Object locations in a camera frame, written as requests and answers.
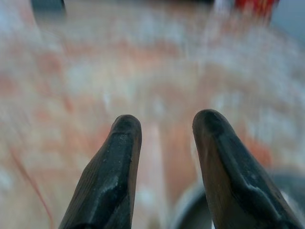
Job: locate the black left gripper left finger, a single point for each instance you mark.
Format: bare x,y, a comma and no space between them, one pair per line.
114,167

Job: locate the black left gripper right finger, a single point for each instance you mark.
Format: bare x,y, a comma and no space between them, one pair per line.
233,181

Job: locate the stainless steel bowl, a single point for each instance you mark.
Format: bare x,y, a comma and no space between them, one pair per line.
188,210

